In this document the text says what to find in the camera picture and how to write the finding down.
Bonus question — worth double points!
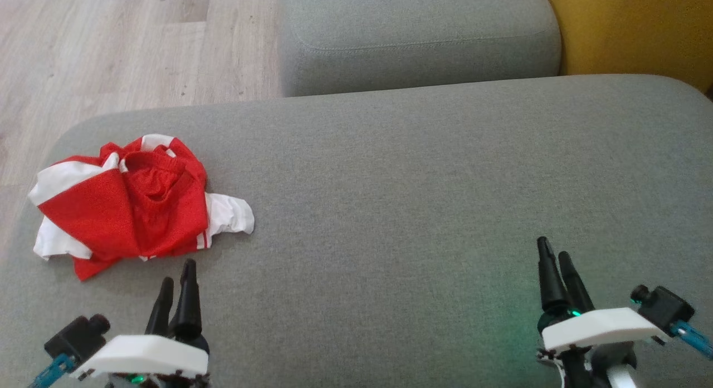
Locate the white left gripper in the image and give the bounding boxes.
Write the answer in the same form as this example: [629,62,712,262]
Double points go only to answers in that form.
[70,259,210,388]

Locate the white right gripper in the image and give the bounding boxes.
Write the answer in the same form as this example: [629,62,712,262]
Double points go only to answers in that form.
[536,237,669,388]

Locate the yellow cushion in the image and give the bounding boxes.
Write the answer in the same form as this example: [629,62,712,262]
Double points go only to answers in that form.
[543,0,713,94]

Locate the blue camera connector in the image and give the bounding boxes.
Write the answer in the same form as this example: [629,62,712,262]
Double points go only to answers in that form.
[671,321,713,360]
[28,355,76,388]

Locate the red basketball jersey white sleeves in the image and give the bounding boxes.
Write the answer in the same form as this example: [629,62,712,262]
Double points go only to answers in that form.
[28,154,255,282]

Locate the blue right camera connector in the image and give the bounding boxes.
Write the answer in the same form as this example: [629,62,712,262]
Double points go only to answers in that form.
[671,321,713,360]

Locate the large grey sofa seat cushion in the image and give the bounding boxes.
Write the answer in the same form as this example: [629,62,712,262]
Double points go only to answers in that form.
[0,73,713,388]

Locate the blue left camera connector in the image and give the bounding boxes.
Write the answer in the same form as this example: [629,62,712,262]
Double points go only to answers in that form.
[28,355,76,388]

